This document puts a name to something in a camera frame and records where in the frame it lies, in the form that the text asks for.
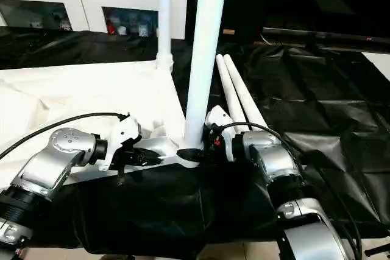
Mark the white plastic table top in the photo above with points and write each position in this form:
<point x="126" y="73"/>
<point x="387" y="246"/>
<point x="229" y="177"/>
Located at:
<point x="76" y="95"/>

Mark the white plastic table leg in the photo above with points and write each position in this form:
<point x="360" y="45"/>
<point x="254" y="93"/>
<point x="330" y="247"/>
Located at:
<point x="207" y="44"/>
<point x="227" y="74"/>
<point x="240" y="83"/>
<point x="164" y="13"/>

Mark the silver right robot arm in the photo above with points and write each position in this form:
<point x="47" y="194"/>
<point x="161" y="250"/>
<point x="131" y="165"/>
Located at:
<point x="274" y="156"/>

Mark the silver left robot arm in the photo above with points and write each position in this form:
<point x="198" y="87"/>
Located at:
<point x="45" y="162"/>

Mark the black mat cloth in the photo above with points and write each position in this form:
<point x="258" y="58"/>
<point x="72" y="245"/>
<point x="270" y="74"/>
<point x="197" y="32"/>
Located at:
<point x="167" y="205"/>

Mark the small gold tag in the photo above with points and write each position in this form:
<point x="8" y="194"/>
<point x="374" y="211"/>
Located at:
<point x="229" y="31"/>

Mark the white cup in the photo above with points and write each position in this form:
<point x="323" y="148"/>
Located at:
<point x="122" y="30"/>
<point x="142" y="30"/>

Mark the red carton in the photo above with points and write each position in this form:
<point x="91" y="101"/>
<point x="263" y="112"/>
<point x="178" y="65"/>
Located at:
<point x="111" y="25"/>

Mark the white flat board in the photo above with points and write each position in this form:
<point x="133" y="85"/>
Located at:
<point x="377" y="63"/>

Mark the black tripod leg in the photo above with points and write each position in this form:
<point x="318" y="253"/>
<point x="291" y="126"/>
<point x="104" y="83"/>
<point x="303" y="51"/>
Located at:
<point x="377" y="249"/>

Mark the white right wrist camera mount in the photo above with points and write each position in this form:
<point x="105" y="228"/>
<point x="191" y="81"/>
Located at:
<point x="217" y="117"/>

